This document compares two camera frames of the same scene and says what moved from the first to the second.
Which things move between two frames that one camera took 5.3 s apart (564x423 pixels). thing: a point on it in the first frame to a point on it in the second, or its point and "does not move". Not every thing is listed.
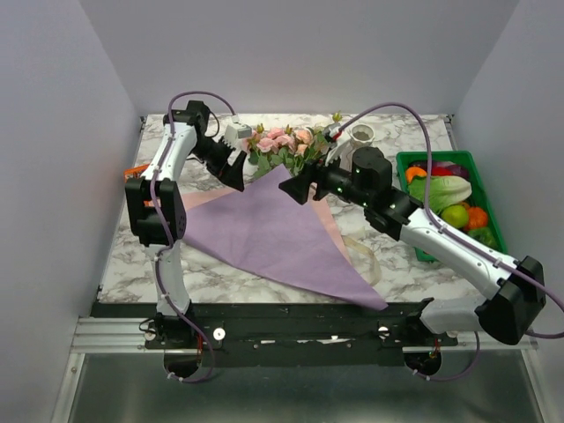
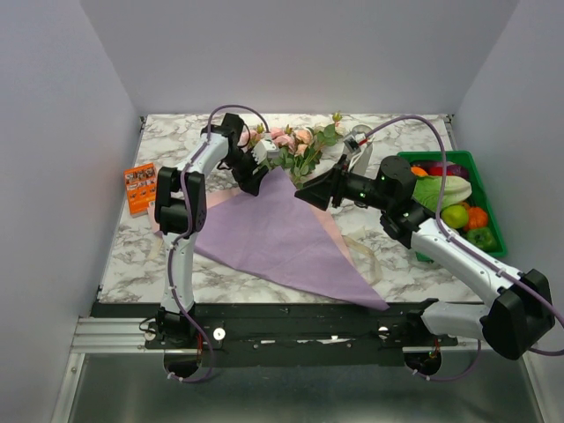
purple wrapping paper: (263, 226) does not move
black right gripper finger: (298, 187) to (320, 192)
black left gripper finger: (233, 175) to (254, 185)
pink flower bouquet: (275, 147) does not move
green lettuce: (445, 191) does not move
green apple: (456, 215) does not move
